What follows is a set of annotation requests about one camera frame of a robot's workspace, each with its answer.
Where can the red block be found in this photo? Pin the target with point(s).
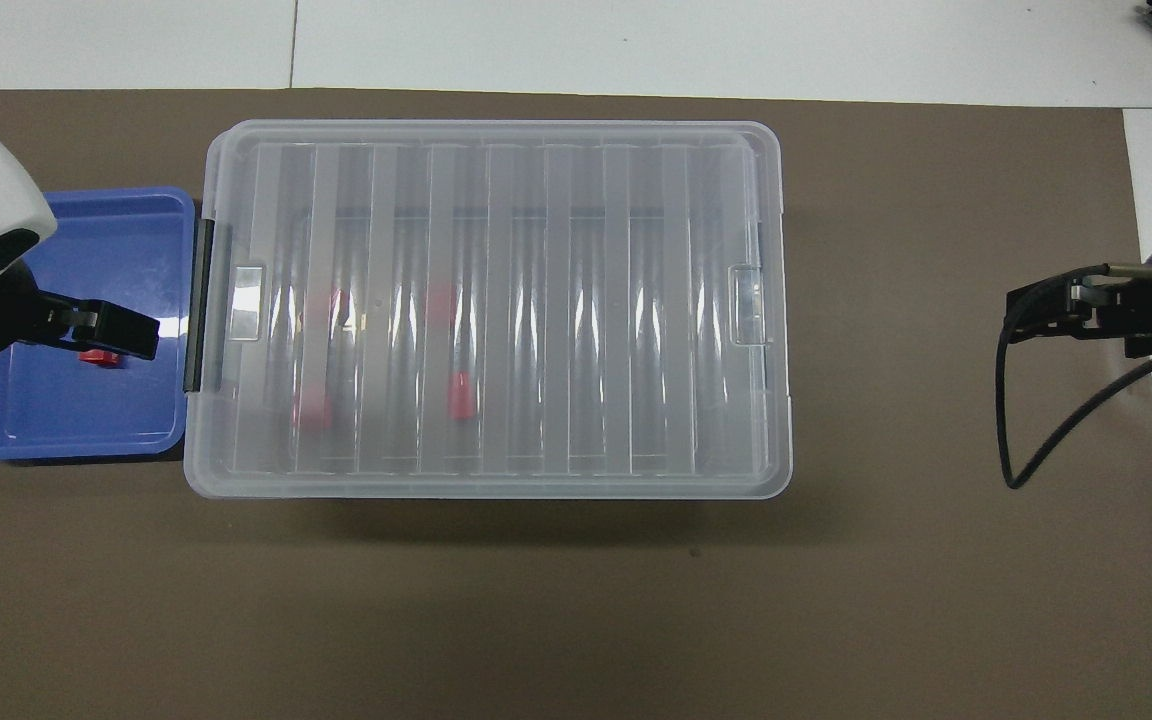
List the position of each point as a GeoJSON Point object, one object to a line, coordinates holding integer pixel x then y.
{"type": "Point", "coordinates": [96, 357]}
{"type": "Point", "coordinates": [460, 397]}
{"type": "Point", "coordinates": [441, 300]}
{"type": "Point", "coordinates": [326, 305]}
{"type": "Point", "coordinates": [314, 411]}

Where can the blue plastic tray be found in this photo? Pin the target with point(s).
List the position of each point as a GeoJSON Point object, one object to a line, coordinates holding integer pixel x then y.
{"type": "Point", "coordinates": [86, 420]}

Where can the black box latch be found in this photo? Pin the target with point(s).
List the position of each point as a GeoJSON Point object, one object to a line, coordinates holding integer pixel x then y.
{"type": "Point", "coordinates": [204, 300]}

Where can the clear plastic storage box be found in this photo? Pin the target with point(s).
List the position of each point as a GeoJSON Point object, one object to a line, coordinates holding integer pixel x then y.
{"type": "Point", "coordinates": [576, 213]}

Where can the brown table mat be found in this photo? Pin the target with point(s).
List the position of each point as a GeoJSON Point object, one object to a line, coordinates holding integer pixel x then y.
{"type": "Point", "coordinates": [536, 620]}

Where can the clear ribbed box lid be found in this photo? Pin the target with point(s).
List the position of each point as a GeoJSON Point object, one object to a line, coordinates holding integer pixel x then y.
{"type": "Point", "coordinates": [556, 300]}

